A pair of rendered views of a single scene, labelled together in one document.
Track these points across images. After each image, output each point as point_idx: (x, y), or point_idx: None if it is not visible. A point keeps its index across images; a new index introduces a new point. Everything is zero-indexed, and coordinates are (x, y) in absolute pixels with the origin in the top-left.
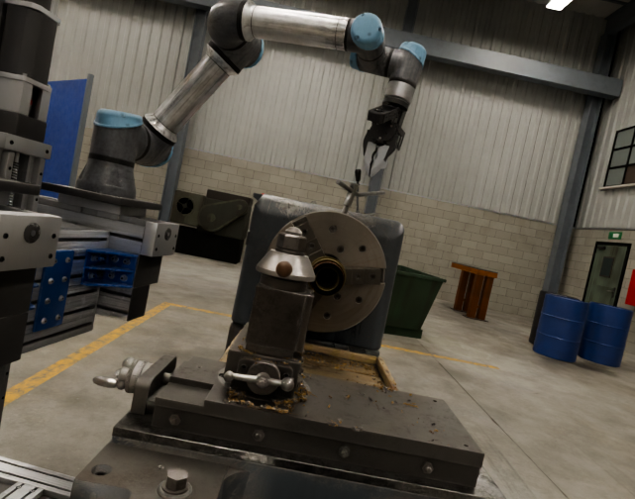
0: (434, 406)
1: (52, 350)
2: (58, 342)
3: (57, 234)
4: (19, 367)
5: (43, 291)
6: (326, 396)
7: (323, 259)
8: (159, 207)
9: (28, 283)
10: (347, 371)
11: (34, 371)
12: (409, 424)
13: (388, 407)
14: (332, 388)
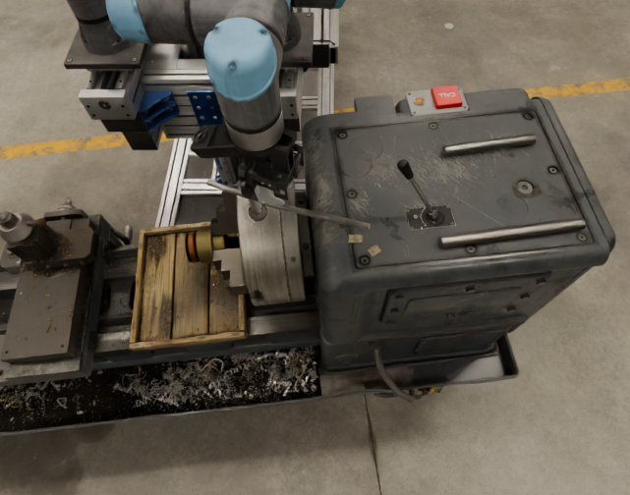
0: (53, 344)
1: (560, 71)
2: (585, 61)
3: (126, 105)
4: (506, 77)
5: (195, 112)
6: (47, 285)
7: (197, 232)
8: (308, 65)
9: (138, 120)
10: (205, 308)
11: (508, 87)
12: (24, 326)
13: (43, 316)
14: (60, 287)
